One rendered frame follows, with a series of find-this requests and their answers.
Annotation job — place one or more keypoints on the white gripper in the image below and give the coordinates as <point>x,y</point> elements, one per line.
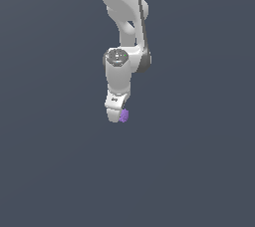
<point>114,106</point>

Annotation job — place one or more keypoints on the small purple object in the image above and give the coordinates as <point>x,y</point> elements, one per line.
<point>124,115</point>

